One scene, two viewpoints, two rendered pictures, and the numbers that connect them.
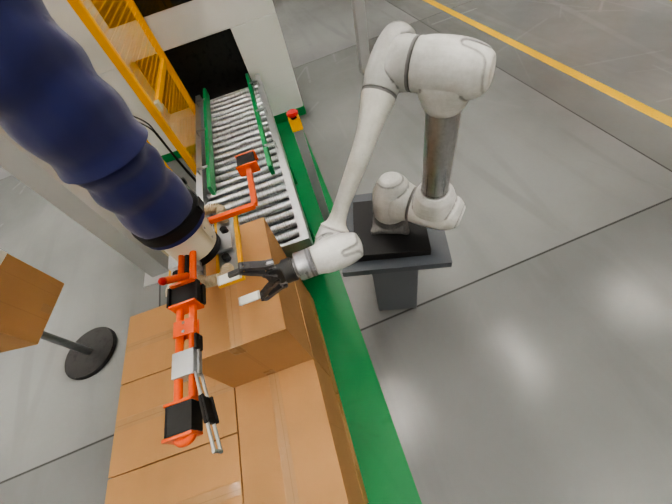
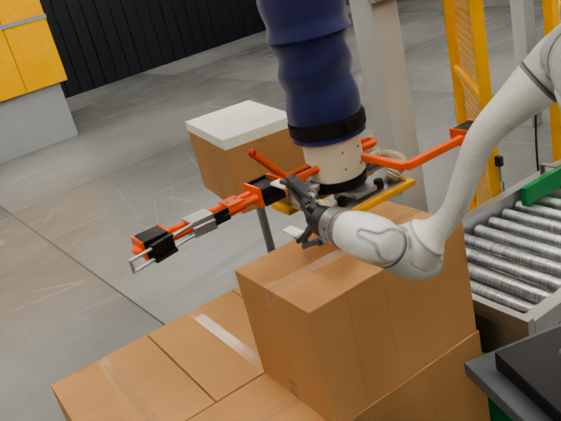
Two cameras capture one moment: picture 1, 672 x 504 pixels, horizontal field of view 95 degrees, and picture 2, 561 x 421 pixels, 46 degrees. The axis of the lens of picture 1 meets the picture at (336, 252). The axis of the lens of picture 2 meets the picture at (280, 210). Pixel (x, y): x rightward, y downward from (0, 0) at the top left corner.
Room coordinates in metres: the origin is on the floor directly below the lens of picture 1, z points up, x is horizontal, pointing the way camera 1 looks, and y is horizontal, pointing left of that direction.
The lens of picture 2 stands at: (-0.20, -1.05, 1.87)
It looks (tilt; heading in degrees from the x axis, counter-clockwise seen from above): 23 degrees down; 62
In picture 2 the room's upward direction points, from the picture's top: 14 degrees counter-clockwise
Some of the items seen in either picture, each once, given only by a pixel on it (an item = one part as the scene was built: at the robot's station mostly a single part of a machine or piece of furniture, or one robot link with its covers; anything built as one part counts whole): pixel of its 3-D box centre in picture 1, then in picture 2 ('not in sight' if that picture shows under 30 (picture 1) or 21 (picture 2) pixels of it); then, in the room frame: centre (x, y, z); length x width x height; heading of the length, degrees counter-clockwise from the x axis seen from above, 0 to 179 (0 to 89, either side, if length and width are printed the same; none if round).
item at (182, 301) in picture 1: (186, 296); (265, 190); (0.58, 0.48, 1.23); 0.10 x 0.08 x 0.06; 91
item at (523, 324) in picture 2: (254, 258); (447, 292); (1.18, 0.47, 0.58); 0.70 x 0.03 x 0.06; 91
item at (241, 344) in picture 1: (248, 301); (358, 301); (0.80, 0.47, 0.74); 0.60 x 0.40 x 0.40; 1
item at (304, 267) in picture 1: (304, 264); (338, 226); (0.55, 0.10, 1.23); 0.09 x 0.06 x 0.09; 2
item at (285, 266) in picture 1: (281, 272); (319, 220); (0.55, 0.18, 1.23); 0.09 x 0.07 x 0.08; 92
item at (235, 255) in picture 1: (226, 245); (361, 195); (0.83, 0.39, 1.12); 0.34 x 0.10 x 0.05; 1
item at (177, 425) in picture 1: (182, 419); (153, 241); (0.23, 0.48, 1.22); 0.08 x 0.07 x 0.05; 1
